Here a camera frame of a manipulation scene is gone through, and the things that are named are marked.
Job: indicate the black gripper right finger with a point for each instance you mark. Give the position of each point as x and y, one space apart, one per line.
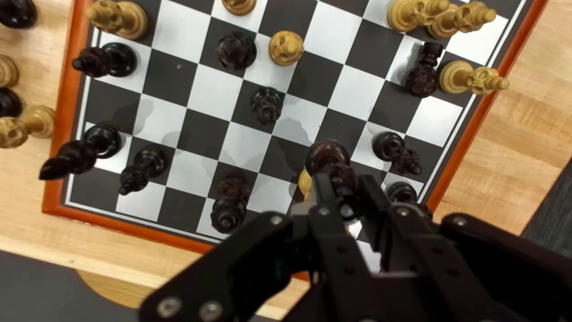
475 275

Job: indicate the orange framed chess board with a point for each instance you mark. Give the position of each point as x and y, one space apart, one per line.
178 78

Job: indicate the tall black chess piece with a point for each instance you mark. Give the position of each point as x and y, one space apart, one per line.
14 12
77 153

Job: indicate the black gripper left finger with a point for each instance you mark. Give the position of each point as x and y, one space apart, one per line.
237 269

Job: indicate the tall yellow chess piece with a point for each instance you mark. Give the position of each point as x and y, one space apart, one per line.
23 126
304 185

